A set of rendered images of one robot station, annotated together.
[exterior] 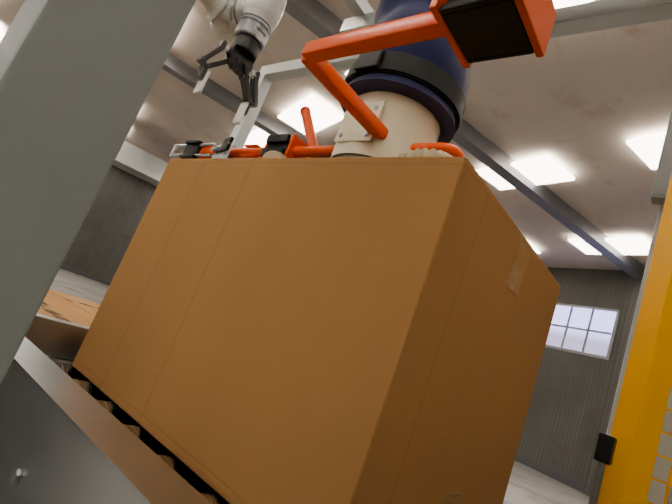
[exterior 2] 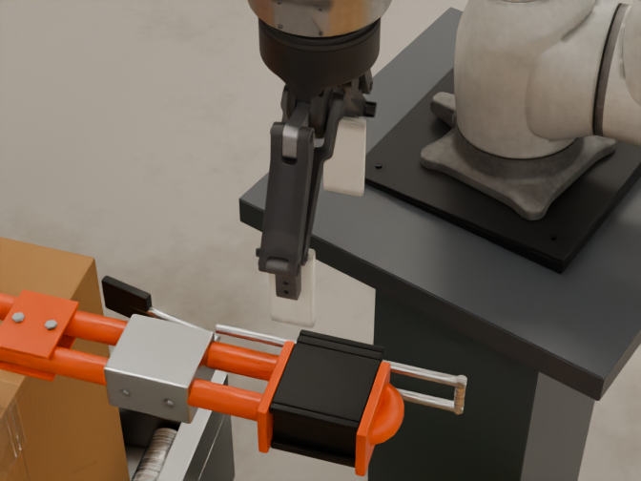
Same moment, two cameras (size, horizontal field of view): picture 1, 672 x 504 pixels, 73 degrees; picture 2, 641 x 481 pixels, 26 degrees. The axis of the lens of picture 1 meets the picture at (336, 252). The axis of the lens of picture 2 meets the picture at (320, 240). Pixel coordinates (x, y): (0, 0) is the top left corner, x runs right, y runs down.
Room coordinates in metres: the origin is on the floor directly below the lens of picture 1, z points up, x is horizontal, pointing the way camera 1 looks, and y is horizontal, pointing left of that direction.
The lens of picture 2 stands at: (1.77, 0.12, 1.91)
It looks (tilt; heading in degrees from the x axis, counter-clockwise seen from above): 44 degrees down; 153
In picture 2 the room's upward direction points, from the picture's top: straight up
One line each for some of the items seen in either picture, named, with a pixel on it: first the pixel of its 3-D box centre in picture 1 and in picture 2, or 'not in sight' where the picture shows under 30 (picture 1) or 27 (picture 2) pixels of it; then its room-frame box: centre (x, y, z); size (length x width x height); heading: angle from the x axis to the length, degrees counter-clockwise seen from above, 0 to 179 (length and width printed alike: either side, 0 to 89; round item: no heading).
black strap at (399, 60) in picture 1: (401, 101); not in sight; (0.77, -0.01, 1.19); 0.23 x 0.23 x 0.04
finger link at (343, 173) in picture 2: (202, 81); (344, 156); (1.10, 0.48, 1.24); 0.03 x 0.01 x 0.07; 48
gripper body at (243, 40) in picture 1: (241, 57); (319, 63); (1.15, 0.43, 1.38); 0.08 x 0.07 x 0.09; 138
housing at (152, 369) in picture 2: (230, 159); (161, 367); (1.08, 0.33, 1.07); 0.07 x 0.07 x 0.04; 47
